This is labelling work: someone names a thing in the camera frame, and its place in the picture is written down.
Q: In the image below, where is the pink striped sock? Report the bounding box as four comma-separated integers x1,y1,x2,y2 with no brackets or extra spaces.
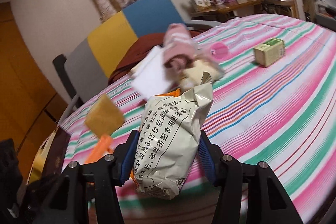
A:
161,23,197,76

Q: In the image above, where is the clear bread packet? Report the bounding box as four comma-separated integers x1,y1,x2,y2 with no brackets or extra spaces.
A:
181,59,225,89

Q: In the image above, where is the orange plastic rack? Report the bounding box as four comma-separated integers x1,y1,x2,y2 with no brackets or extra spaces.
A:
85,135,114,164

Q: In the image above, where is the white printed snack bag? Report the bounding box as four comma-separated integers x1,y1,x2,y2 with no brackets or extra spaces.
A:
133,82,214,200

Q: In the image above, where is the gold-lined dark red box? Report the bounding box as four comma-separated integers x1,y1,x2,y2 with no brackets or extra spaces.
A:
28,126,72,188

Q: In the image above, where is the cream cardboard box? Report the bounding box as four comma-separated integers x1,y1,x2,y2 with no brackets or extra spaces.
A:
130,45,172,98
253,38,286,67

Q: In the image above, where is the yellow-brown square sponge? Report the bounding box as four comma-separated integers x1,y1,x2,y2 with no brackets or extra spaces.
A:
84,94,124,139

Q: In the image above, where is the wooden desk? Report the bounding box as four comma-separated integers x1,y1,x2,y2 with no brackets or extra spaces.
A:
190,0,264,22

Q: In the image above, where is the grey yellow blue chair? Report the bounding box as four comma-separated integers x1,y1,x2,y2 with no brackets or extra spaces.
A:
52,0,223,106

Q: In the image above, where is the red-brown jacket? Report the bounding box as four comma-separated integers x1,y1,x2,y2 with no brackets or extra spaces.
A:
109,34,168,85

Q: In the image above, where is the pink green striped blanket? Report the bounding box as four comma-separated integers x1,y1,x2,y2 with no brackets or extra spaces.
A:
59,13,336,224

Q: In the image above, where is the pink round lid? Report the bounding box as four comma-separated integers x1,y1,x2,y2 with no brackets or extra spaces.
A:
209,42,229,61

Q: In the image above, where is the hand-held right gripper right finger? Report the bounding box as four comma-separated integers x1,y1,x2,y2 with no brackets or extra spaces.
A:
198,132,305,224

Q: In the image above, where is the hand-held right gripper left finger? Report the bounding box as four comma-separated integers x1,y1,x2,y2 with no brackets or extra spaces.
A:
20,130,139,224

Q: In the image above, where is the wooden wardrobe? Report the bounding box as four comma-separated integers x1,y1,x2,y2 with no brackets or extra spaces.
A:
0,1,71,140

